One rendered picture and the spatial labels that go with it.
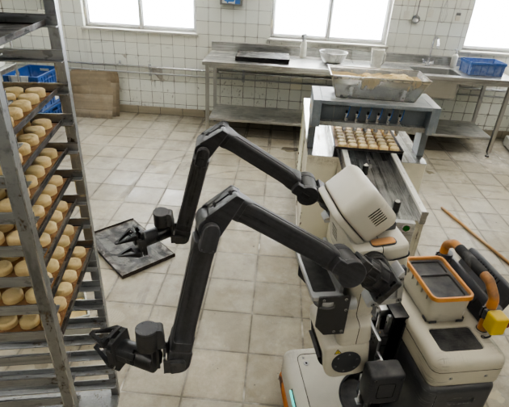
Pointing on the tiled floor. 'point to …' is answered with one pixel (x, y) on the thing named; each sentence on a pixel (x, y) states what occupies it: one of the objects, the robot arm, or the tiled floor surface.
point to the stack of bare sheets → (103, 237)
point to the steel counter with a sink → (440, 85)
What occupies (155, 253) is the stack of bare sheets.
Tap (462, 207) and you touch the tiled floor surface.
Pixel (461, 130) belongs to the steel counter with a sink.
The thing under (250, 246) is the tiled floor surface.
